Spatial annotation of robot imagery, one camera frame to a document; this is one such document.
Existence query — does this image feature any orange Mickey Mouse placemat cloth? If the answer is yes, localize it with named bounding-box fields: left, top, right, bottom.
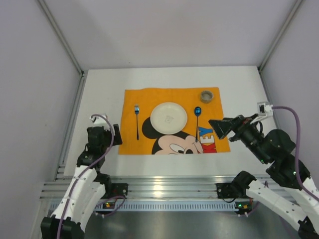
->
left=119, top=87, right=230, bottom=155

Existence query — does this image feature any blue metallic spoon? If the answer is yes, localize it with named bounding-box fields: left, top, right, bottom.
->
left=194, top=106, right=202, bottom=142

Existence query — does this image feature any small speckled grey cup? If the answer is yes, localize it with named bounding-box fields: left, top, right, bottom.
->
left=200, top=90, right=214, bottom=104

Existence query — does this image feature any blue metallic fork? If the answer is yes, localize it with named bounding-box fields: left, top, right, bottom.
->
left=134, top=104, right=140, bottom=140

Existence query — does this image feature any cream ceramic plate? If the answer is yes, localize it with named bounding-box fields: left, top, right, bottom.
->
left=150, top=102, right=188, bottom=135

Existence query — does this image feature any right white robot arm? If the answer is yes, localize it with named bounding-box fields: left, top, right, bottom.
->
left=209, top=115, right=319, bottom=239

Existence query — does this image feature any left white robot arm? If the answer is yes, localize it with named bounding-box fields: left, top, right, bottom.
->
left=40, top=124, right=123, bottom=239

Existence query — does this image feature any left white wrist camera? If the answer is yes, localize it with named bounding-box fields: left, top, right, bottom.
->
left=90, top=114, right=108, bottom=127

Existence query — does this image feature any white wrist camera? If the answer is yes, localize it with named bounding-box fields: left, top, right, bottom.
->
left=255, top=102, right=274, bottom=121
left=90, top=114, right=108, bottom=127

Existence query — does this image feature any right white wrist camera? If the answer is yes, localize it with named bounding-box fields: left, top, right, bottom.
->
left=255, top=102, right=274, bottom=121

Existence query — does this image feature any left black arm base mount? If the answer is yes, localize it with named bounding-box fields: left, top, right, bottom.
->
left=102, top=183, right=129, bottom=199

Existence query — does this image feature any aluminium extrusion rail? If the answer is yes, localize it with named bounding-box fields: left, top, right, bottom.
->
left=41, top=175, right=307, bottom=200

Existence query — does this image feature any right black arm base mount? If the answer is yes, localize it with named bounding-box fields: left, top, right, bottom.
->
left=216, top=183, right=247, bottom=203

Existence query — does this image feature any left corner aluminium post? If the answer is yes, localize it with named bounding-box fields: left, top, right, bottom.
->
left=37, top=0, right=85, bottom=75

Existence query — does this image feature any corner aluminium post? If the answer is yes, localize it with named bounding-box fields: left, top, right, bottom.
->
left=37, top=0, right=85, bottom=75
left=257, top=0, right=305, bottom=74

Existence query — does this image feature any slotted grey cable duct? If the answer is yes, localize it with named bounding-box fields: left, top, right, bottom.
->
left=49, top=201, right=252, bottom=212

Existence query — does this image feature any right corner aluminium post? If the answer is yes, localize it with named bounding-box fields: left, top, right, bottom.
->
left=257, top=0, right=305, bottom=74

